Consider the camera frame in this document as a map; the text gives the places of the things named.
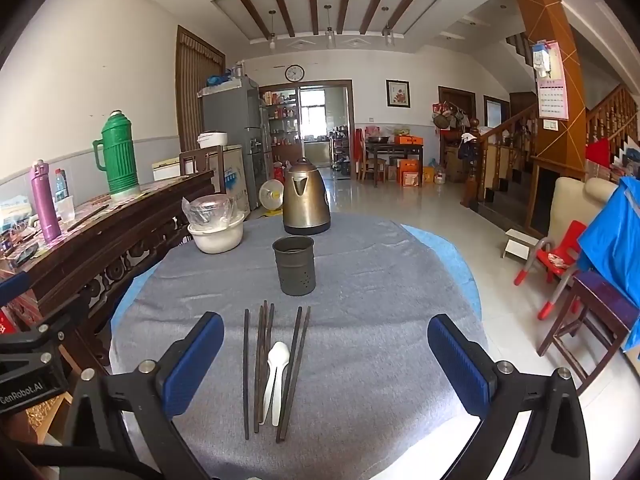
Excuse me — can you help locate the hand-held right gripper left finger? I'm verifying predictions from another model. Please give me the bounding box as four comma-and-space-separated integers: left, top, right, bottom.
60, 311, 225, 480

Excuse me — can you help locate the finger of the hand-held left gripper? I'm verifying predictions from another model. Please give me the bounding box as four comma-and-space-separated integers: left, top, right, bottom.
0, 271, 93, 361

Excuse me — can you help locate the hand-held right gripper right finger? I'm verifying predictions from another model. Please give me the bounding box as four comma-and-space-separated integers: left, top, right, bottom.
427, 313, 592, 480

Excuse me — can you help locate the dark wooden chopstick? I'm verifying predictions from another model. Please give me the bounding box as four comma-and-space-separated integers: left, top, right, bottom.
284, 306, 312, 428
243, 308, 250, 441
253, 301, 266, 435
259, 300, 269, 401
276, 306, 303, 444
259, 303, 275, 425

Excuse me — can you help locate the white plastic spoon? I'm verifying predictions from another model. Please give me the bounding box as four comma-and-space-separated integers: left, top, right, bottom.
261, 357, 276, 426
267, 341, 291, 427

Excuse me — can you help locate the grey metal utensil holder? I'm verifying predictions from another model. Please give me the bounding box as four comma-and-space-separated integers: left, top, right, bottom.
272, 235, 317, 297

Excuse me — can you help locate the purple water bottle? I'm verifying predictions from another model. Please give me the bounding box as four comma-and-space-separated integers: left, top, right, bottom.
29, 160, 62, 243

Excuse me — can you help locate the dark carved wooden sideboard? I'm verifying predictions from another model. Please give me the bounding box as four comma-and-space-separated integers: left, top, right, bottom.
0, 170, 216, 376

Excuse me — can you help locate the clear plastic cup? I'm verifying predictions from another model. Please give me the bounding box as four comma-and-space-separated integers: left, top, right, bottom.
54, 195, 76, 223

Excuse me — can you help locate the blue tablecloth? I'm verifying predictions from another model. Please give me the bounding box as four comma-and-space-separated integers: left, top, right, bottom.
110, 224, 482, 333

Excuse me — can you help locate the grey tablecloth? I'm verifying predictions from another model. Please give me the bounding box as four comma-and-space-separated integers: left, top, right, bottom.
109, 212, 490, 480

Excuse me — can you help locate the white plastic basin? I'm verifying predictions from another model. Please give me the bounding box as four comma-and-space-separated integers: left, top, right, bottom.
187, 212, 246, 254

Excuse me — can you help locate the white step stool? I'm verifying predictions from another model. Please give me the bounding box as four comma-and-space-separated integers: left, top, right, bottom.
502, 228, 539, 262

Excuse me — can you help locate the dark wooden stool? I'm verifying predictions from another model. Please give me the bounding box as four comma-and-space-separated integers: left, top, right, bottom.
536, 270, 640, 395

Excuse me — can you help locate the red plastic chair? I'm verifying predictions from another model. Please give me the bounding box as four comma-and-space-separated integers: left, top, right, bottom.
514, 220, 589, 322

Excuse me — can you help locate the green thermos jug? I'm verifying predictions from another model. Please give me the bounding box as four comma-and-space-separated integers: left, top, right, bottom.
92, 109, 142, 201

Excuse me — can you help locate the white floor fan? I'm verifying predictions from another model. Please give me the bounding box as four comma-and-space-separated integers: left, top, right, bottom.
258, 178, 285, 217

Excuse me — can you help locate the white chest freezer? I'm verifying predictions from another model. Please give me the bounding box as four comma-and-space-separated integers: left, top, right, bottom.
151, 144, 251, 213

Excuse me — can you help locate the brass electric kettle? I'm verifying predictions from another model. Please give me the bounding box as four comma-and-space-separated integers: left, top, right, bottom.
282, 157, 332, 235

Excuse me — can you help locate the beige sofa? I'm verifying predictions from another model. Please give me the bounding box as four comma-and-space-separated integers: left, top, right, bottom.
546, 176, 621, 242

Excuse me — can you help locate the blue cloth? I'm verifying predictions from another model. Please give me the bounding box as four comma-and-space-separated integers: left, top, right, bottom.
576, 175, 640, 353

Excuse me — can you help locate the wooden chair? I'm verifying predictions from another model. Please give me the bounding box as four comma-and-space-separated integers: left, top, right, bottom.
178, 145, 226, 196

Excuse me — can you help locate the dark wooden side table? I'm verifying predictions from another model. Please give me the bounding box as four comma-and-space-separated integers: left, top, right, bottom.
364, 140, 424, 187

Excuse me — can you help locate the wooden stair railing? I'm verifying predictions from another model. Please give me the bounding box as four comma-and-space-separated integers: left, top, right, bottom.
460, 82, 640, 211

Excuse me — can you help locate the grey refrigerator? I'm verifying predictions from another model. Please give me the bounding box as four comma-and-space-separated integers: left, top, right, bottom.
201, 76, 274, 211

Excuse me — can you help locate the brown striped curtain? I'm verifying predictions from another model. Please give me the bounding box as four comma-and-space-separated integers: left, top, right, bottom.
174, 25, 227, 153

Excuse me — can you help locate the wooden pillar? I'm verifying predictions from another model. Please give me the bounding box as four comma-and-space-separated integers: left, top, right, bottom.
509, 0, 589, 182

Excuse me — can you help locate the framed wall picture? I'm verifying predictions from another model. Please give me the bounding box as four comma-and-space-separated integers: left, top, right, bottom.
385, 79, 411, 109

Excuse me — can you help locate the pink wall calendar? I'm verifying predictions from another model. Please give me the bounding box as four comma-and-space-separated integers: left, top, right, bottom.
531, 41, 571, 121

